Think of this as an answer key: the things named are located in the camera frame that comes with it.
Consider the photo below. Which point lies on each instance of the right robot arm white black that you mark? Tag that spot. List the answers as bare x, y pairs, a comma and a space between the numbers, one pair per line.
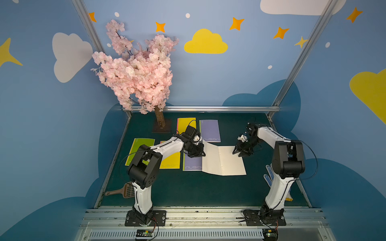
287, 165

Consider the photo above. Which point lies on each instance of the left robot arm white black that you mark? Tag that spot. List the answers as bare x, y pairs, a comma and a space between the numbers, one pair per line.
145, 166

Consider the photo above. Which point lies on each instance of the small notebook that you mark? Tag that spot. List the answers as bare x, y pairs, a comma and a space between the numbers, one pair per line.
219, 160

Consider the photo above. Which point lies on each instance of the aluminium rail back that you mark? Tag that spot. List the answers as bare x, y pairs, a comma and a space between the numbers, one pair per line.
238, 109

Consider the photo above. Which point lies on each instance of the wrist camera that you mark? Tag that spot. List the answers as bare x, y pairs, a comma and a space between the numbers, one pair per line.
192, 134
250, 133

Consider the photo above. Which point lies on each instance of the left controller board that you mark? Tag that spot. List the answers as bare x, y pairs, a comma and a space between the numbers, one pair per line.
143, 234

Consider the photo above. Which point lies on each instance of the controller board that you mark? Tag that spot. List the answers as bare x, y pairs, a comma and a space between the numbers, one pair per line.
270, 235
143, 234

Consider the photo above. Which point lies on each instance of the yellow cover notebook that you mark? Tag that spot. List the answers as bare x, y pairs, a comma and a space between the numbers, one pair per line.
184, 122

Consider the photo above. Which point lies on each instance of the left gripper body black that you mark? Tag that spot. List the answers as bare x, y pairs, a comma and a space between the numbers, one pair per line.
194, 149

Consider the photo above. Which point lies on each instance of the pink cherry blossom tree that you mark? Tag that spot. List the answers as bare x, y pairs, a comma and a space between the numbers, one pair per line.
139, 76

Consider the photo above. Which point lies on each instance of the right controller board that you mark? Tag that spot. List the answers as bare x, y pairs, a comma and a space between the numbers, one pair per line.
270, 235

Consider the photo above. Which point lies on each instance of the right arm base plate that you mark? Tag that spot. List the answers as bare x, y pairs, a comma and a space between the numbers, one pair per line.
251, 218

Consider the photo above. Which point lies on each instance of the brown litter scoop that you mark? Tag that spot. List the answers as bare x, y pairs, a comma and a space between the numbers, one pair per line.
127, 191

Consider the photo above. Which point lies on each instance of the green cover notebook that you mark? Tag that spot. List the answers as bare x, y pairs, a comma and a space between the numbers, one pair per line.
135, 146

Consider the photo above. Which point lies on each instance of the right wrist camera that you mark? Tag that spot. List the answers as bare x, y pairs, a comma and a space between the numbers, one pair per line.
250, 133

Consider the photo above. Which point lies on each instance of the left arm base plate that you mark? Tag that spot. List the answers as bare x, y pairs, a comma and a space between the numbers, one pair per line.
156, 218

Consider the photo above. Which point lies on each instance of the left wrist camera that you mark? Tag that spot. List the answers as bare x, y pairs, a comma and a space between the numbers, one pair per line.
192, 134

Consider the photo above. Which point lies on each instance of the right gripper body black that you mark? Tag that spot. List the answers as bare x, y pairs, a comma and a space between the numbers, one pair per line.
245, 146

